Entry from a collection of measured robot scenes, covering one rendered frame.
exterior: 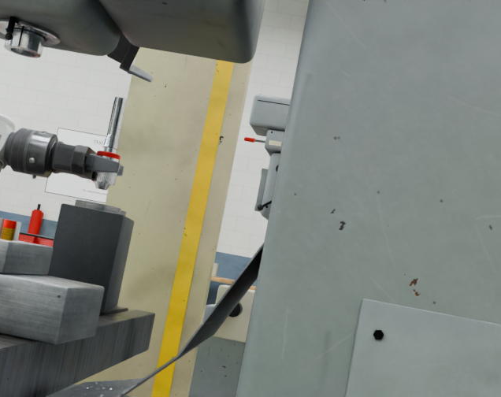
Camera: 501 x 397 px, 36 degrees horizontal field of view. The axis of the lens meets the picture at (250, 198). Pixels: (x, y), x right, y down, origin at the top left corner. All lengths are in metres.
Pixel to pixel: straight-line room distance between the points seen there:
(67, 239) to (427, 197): 0.88
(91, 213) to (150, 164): 1.30
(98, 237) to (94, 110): 9.14
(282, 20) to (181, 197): 7.94
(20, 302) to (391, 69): 0.51
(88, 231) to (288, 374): 0.81
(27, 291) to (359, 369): 0.43
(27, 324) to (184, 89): 1.92
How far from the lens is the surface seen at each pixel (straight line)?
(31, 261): 1.04
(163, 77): 2.81
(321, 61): 0.75
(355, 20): 0.77
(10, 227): 1.00
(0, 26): 1.06
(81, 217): 1.47
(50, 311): 0.95
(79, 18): 0.98
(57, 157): 1.51
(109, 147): 1.53
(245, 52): 1.05
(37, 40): 1.05
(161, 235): 2.72
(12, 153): 1.53
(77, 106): 10.66
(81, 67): 10.78
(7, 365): 0.89
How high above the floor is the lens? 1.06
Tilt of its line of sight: 5 degrees up
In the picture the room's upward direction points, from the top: 11 degrees clockwise
